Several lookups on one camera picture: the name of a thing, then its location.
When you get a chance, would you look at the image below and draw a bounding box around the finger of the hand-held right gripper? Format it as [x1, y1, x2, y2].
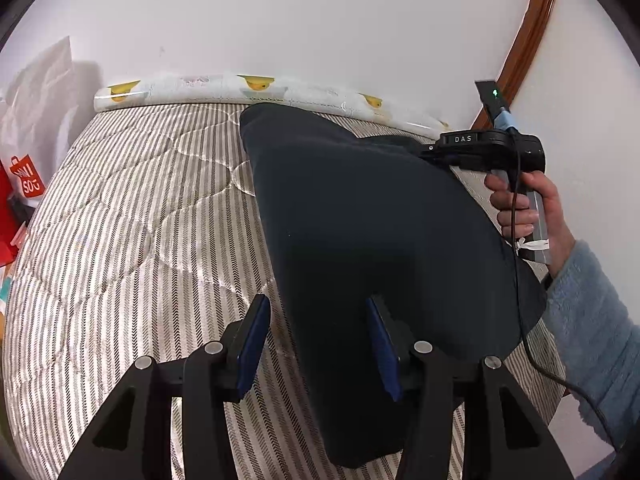
[419, 146, 463, 167]

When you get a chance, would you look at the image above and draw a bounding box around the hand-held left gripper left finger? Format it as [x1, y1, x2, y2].
[57, 294, 272, 480]

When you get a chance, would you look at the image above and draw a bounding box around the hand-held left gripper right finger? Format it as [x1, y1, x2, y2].
[366, 296, 576, 480]

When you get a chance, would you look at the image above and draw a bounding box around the black t-shirt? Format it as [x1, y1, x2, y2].
[239, 102, 548, 469]

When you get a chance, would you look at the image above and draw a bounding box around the person's right forearm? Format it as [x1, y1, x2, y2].
[542, 239, 640, 463]

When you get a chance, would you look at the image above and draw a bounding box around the person's right hand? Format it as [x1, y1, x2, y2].
[485, 170, 574, 279]

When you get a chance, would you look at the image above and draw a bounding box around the striped quilted mattress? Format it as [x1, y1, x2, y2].
[2, 102, 566, 480]

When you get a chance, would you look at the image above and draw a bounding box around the duck print plastic roll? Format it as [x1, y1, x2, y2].
[93, 72, 451, 133]

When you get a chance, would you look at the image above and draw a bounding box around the red paper bag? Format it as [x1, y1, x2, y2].
[0, 162, 16, 222]

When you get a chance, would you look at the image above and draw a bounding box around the white shopping bag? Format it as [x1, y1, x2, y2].
[0, 35, 77, 207]

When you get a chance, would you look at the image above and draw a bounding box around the wooden door frame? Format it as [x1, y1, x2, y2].
[470, 0, 562, 133]

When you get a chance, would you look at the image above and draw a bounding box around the black cable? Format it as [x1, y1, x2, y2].
[509, 129, 622, 457]

